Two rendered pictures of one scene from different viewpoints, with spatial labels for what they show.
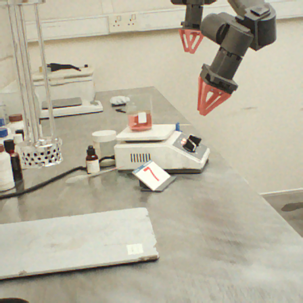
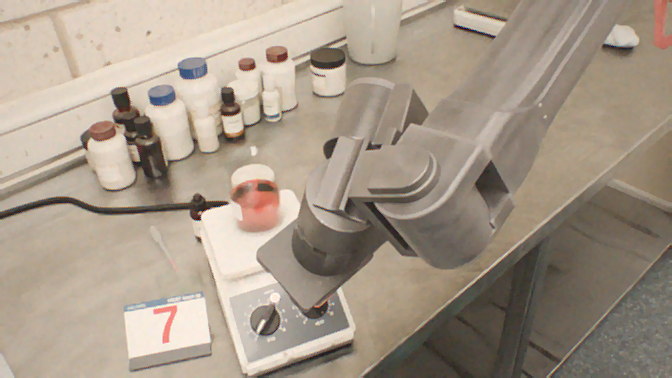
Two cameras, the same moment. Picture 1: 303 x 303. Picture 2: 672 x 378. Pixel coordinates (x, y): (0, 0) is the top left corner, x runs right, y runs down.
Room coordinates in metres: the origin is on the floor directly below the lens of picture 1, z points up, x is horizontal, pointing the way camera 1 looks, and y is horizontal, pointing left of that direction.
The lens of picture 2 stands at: (0.92, -0.47, 1.29)
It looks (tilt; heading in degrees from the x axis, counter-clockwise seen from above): 37 degrees down; 55
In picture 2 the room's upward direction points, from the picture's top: 3 degrees counter-clockwise
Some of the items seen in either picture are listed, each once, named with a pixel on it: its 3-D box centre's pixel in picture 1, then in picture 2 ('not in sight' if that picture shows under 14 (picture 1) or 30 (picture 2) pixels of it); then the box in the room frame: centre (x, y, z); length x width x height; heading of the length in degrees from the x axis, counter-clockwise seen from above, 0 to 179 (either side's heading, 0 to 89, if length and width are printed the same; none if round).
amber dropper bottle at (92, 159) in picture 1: (91, 159); (201, 214); (1.13, 0.14, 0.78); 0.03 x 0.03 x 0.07
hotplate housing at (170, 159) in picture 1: (158, 149); (270, 271); (1.14, -0.02, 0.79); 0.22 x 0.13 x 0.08; 75
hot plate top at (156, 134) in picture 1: (146, 132); (259, 230); (1.15, 0.01, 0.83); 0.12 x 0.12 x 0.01; 75
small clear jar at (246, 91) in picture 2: not in sight; (244, 102); (1.33, 0.37, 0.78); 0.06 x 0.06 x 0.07
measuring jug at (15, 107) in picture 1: (24, 111); (372, 23); (1.67, 0.42, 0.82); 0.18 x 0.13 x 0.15; 50
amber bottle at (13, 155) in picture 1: (11, 159); (149, 145); (1.13, 0.33, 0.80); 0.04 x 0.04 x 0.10
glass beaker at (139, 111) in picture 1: (138, 113); (255, 194); (1.15, 0.02, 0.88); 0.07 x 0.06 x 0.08; 53
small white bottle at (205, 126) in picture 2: (19, 151); (205, 125); (1.23, 0.33, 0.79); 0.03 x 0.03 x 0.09
